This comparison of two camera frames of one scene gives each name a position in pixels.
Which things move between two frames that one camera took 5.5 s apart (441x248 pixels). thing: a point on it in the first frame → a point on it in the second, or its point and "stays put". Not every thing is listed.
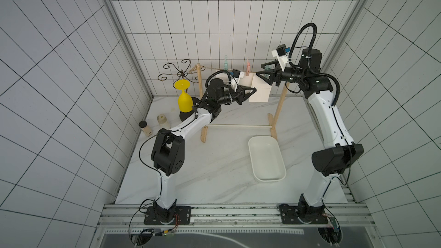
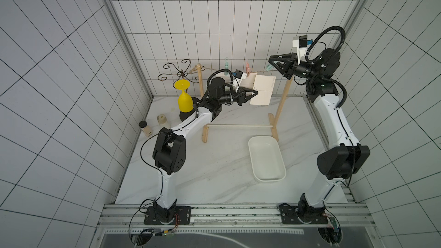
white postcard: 263,88 stays put
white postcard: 245,80 stays put
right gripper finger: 271,74 → 285,62
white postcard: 224,76 stays put
